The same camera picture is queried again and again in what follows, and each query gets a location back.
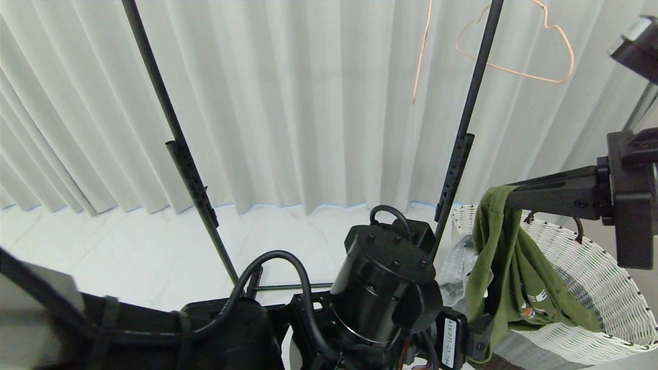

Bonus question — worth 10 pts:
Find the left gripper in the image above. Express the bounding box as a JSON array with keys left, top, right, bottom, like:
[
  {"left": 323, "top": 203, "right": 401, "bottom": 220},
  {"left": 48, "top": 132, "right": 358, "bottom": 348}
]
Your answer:
[{"left": 411, "top": 307, "right": 469, "bottom": 370}]

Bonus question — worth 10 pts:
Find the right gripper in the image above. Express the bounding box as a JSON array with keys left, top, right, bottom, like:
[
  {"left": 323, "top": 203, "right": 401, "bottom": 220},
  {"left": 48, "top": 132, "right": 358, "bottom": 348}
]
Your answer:
[{"left": 506, "top": 128, "right": 658, "bottom": 270}]

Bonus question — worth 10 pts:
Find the green printed shirt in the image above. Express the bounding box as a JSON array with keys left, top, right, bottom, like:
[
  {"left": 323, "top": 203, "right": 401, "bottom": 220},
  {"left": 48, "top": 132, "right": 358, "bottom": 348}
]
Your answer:
[{"left": 464, "top": 185, "right": 603, "bottom": 364}]

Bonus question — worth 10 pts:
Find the pink clothes hanger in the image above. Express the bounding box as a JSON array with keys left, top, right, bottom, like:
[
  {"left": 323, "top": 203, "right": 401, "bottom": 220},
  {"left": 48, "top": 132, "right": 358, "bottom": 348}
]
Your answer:
[
  {"left": 455, "top": 0, "right": 575, "bottom": 84},
  {"left": 411, "top": 0, "right": 433, "bottom": 105}
]

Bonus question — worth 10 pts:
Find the white laundry basket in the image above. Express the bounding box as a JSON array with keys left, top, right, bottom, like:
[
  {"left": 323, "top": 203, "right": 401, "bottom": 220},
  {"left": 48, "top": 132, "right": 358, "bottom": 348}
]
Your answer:
[{"left": 451, "top": 205, "right": 658, "bottom": 370}]

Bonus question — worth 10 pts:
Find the black clothes rack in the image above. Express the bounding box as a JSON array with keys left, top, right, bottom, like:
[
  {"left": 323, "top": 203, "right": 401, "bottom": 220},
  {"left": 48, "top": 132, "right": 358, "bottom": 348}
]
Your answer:
[{"left": 121, "top": 0, "right": 505, "bottom": 293}]

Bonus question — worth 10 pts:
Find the pale grey garment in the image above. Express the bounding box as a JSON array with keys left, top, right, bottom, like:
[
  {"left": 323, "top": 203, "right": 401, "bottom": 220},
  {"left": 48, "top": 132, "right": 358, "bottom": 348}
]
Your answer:
[{"left": 437, "top": 234, "right": 494, "bottom": 309}]

